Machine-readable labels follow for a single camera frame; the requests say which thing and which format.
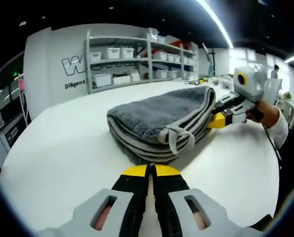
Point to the grey towel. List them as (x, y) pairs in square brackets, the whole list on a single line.
[(157, 111)]

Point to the person's right hand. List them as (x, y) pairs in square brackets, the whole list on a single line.
[(265, 114)]

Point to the black stand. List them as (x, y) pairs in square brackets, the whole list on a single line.
[(212, 64)]

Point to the short ceiling light tube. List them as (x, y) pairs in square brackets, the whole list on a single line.
[(292, 58)]

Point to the long ceiling light strip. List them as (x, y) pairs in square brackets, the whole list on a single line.
[(218, 22)]

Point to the grey metal shelf unit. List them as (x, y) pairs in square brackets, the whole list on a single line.
[(149, 56)]

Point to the row of white storage boxes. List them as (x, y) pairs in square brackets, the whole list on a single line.
[(113, 53)]

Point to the pink hanging item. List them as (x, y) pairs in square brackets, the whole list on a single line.
[(21, 85)]

